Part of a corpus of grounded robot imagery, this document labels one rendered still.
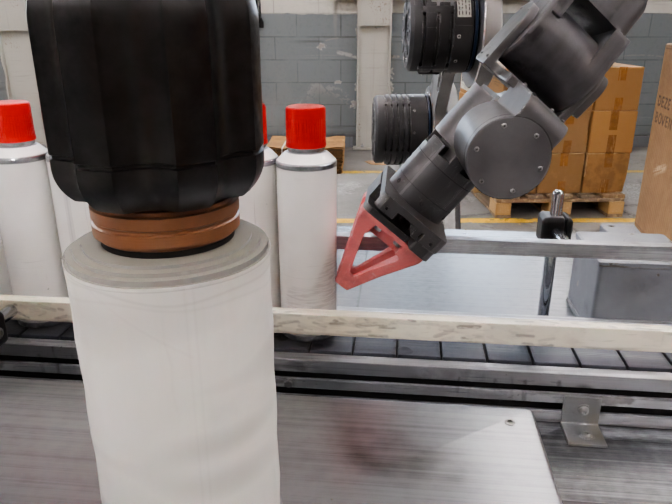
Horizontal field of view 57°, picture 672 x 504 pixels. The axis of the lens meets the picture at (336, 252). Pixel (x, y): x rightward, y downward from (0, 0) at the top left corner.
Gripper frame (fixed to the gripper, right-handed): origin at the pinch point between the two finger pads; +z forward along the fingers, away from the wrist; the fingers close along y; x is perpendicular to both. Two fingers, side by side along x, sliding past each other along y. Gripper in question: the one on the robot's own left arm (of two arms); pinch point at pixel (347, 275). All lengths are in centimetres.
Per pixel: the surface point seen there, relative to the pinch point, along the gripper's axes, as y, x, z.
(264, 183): 1.3, -10.8, -2.3
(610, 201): -334, 155, -22
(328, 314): 3.9, 0.3, 2.4
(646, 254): -3.1, 19.4, -18.2
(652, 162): -41, 30, -28
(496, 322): 4.0, 11.3, -6.5
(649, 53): -574, 180, -143
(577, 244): -3.1, 14.3, -15.0
